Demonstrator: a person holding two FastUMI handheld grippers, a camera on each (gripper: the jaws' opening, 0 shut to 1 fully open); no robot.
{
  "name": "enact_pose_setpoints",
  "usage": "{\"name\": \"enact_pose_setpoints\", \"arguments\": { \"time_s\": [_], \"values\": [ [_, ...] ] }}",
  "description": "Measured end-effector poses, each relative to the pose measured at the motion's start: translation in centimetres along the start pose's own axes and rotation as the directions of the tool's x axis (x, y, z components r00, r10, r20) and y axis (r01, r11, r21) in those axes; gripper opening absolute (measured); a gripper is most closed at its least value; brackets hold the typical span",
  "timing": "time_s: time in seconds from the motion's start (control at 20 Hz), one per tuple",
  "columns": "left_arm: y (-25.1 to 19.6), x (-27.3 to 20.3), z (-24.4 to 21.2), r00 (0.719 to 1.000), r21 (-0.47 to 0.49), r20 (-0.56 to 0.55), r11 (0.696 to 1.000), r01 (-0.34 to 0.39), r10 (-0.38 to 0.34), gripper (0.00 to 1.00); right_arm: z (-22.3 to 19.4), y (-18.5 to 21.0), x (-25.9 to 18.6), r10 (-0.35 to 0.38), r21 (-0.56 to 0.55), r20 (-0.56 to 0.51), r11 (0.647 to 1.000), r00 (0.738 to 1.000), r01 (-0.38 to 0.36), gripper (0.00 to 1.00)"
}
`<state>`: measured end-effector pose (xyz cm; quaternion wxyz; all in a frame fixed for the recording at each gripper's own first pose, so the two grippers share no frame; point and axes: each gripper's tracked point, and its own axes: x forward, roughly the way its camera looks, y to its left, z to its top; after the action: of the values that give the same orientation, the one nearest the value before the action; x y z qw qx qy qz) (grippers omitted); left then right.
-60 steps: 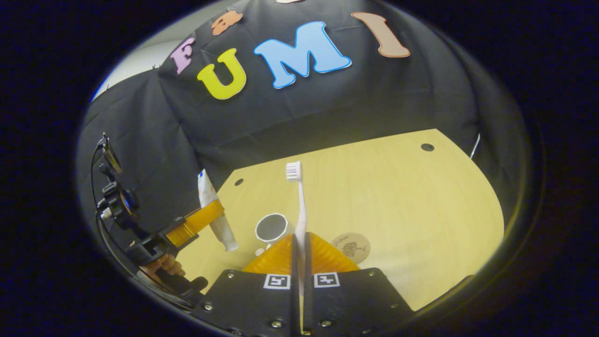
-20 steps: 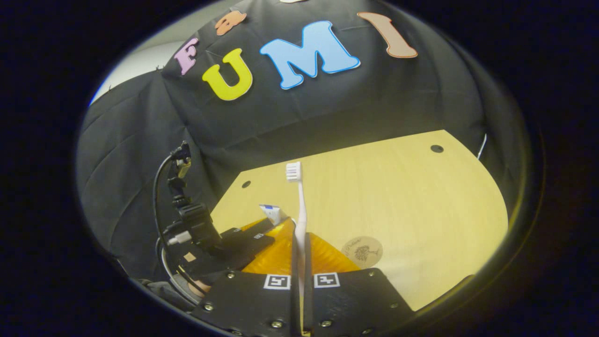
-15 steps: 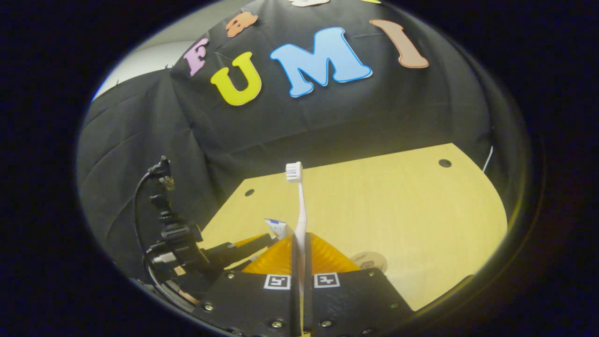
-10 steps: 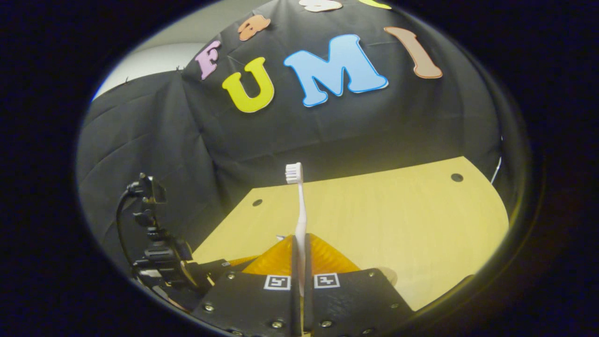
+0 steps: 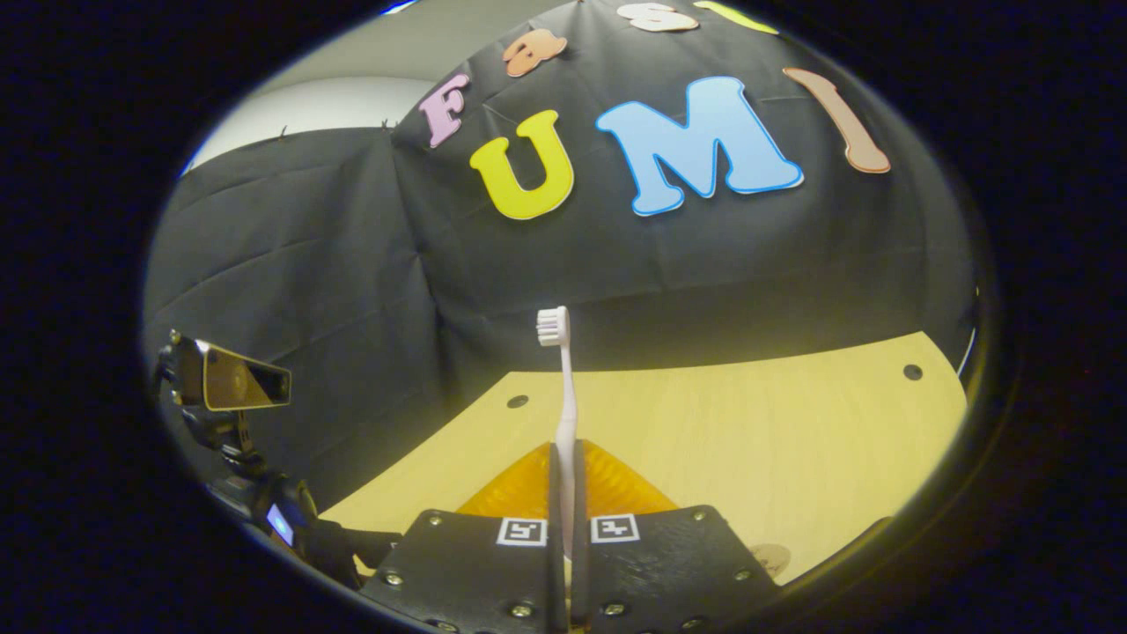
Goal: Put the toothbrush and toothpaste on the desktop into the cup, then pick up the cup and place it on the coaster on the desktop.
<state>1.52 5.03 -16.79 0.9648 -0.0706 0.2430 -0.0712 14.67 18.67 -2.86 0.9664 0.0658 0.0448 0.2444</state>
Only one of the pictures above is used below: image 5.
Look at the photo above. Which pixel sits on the white toothbrush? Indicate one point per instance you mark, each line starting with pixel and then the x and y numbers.
pixel 566 396

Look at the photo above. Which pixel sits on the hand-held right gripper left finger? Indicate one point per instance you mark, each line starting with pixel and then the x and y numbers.
pixel 554 502

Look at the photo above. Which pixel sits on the black backdrop cloth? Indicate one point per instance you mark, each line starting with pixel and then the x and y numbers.
pixel 352 264

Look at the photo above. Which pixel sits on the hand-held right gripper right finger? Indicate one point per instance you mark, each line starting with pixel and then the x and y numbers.
pixel 581 528

